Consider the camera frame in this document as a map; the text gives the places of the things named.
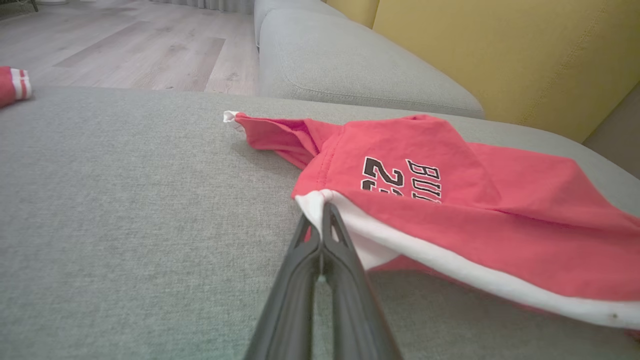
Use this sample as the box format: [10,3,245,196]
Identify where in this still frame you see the red striped-trim basketball jersey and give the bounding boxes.
[0,66,34,109]

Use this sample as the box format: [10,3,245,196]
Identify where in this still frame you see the yellow sofa back cushion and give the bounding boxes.
[325,0,380,29]
[372,0,640,144]

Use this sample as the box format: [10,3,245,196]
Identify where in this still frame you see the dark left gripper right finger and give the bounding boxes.
[320,202,404,360]

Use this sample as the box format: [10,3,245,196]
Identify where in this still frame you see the red shorts with white trim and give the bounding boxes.
[223,111,640,342]

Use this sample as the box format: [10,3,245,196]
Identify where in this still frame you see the large grey sofa seat cushion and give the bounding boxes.
[0,86,640,360]

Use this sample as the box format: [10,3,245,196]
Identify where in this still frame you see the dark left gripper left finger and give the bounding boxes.
[243,212,323,360]

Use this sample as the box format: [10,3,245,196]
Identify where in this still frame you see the light grey curtain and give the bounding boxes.
[150,0,256,15]

